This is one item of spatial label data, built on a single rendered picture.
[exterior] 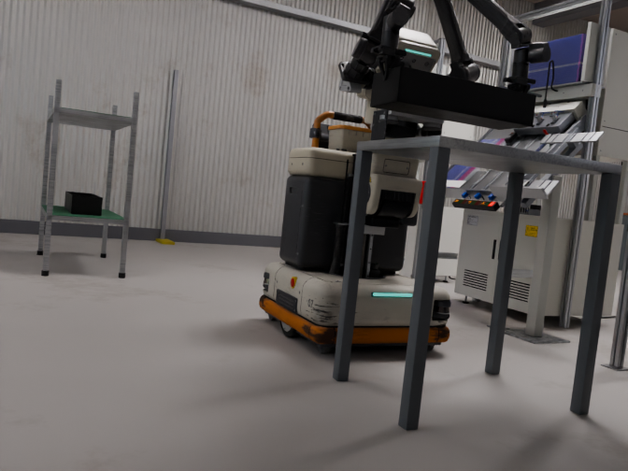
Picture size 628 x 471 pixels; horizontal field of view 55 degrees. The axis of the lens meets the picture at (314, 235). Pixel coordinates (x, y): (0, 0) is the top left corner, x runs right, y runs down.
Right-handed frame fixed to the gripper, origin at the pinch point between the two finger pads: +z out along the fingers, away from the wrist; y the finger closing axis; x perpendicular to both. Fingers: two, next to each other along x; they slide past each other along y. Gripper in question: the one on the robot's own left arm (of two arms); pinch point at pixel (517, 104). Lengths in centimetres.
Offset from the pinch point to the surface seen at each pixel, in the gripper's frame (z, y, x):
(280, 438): 102, -100, -38
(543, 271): 67, 74, 50
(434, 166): 31, -63, -41
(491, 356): 95, 2, 2
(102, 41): -88, -111, 420
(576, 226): 43, 119, 72
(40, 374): 100, -154, 19
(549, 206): 34, 74, 50
